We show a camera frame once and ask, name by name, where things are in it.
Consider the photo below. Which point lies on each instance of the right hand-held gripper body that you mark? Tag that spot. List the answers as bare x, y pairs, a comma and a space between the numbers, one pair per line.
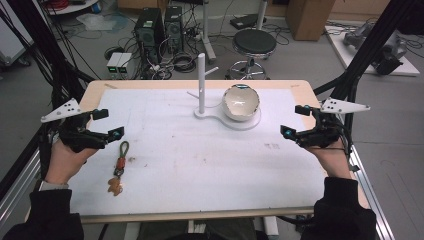
325, 135

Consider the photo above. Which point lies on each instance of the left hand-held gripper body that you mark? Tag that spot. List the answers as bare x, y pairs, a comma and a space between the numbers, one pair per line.
78, 133

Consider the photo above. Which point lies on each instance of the person's right hand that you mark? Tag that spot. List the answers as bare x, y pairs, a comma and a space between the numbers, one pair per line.
333, 161

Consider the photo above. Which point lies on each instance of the person's left hand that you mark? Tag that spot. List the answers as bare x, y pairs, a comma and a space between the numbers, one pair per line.
65, 165

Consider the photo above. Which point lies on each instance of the white power supply box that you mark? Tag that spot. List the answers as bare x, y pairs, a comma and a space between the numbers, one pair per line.
126, 63
114, 63

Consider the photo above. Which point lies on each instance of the white bowl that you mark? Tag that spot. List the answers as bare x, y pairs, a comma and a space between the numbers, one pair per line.
240, 105

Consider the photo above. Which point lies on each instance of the grey wrist cuff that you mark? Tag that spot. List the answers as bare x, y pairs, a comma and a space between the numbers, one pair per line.
53, 185

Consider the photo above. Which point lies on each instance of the white board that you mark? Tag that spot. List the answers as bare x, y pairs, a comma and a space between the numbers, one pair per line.
340, 50

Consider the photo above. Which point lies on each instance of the black round stool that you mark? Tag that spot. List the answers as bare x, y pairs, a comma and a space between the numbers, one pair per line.
254, 41

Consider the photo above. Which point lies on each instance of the white mat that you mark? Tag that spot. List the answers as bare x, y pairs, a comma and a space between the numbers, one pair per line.
200, 166

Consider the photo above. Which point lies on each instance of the cardboard box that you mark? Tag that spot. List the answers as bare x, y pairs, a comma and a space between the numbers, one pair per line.
310, 18

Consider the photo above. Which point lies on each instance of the clear plastic bag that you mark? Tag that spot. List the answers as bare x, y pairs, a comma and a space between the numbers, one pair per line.
100, 21

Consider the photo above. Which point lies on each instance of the large black computer tower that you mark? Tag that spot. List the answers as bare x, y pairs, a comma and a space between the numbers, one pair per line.
149, 33

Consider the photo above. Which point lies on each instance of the white hook stand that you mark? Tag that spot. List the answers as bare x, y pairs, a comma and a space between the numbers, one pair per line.
201, 83

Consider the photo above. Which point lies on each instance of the grey robot device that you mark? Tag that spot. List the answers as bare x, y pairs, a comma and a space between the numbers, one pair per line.
386, 50

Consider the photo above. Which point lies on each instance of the white table leg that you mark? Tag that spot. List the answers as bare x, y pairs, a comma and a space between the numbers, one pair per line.
261, 13
206, 30

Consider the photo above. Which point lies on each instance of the flat black box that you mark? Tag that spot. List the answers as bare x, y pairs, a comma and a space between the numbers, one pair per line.
245, 21

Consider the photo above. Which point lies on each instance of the round white table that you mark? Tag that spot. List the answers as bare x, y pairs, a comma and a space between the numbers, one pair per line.
71, 6

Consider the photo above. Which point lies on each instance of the small black computer tower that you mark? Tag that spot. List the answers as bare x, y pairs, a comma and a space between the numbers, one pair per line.
174, 28

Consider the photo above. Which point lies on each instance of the aluminium rail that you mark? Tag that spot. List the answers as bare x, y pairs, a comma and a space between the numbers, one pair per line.
15, 200
370, 193

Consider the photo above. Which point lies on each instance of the black frame strut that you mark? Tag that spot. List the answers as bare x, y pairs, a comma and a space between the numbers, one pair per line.
370, 50
43, 43

